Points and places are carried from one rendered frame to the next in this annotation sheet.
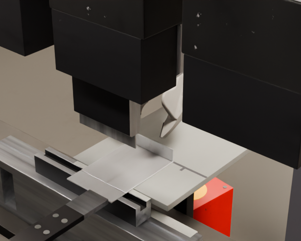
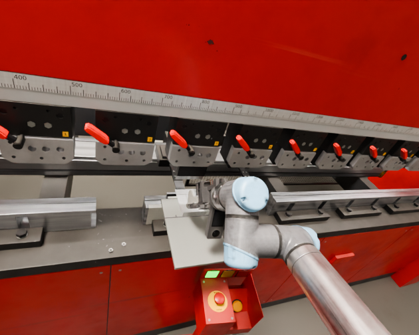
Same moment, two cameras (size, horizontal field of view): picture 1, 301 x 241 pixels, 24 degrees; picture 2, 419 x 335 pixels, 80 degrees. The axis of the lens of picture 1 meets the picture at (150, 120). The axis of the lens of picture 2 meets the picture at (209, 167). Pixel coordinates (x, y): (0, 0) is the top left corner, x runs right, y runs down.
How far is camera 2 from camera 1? 1.20 m
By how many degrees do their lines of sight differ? 87
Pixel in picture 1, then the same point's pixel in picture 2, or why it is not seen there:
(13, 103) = not seen: outside the picture
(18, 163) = not seen: hidden behind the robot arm
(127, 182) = (181, 198)
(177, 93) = (192, 199)
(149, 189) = (173, 201)
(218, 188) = (209, 316)
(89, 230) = not seen: hidden behind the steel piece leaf
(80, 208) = (177, 181)
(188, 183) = (166, 211)
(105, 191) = (181, 191)
